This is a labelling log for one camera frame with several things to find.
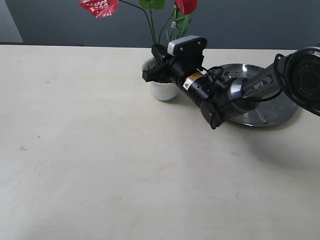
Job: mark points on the stainless steel spoon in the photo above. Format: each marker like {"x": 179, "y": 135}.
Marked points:
{"x": 261, "y": 118}

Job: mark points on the round stainless steel plate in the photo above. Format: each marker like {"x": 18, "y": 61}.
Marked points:
{"x": 276, "y": 111}

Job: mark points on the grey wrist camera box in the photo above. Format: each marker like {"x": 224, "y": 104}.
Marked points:
{"x": 189, "y": 49}

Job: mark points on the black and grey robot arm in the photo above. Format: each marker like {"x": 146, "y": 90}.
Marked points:
{"x": 296, "y": 75}

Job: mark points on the artificial red anthurium plant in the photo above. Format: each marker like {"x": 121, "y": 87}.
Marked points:
{"x": 139, "y": 23}

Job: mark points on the white plastic flower pot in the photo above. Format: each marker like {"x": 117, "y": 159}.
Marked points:
{"x": 159, "y": 90}

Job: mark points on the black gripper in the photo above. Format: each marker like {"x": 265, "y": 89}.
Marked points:
{"x": 195, "y": 85}

